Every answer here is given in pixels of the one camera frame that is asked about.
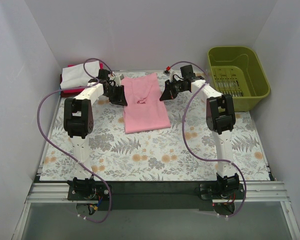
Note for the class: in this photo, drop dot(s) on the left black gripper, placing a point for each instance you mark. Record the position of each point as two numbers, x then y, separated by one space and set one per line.
114 92

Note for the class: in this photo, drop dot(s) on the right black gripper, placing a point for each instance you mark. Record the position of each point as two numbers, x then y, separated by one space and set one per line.
172 86

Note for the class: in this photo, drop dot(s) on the pink t shirt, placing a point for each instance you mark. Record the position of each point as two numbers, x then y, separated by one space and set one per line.
144 110

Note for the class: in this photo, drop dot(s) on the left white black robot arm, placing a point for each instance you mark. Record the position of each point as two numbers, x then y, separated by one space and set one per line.
78 122

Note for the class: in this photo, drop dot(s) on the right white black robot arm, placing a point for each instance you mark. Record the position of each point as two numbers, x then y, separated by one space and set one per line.
220 119

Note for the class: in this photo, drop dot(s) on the floral table mat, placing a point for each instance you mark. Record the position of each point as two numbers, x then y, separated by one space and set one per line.
157 155

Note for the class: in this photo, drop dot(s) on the white folded t shirt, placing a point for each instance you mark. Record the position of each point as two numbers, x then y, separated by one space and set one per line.
79 75

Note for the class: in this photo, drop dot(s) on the green plastic basket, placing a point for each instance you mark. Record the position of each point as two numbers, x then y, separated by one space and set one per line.
237 71

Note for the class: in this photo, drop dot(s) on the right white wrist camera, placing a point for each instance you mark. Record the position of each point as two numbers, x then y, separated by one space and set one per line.
170 73

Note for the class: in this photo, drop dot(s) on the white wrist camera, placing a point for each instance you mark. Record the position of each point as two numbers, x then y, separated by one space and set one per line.
170 73
116 81

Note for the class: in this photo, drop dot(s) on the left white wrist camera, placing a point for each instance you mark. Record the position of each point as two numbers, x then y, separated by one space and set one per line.
116 81

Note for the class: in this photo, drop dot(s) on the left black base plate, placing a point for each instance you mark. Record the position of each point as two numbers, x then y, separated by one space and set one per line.
87 189

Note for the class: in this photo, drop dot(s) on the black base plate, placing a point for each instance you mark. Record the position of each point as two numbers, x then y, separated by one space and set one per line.
87 189
222 188

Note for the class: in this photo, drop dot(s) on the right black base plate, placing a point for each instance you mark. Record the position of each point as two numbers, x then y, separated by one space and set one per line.
222 188

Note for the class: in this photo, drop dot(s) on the aluminium frame rail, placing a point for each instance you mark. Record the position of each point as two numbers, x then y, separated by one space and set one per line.
257 191

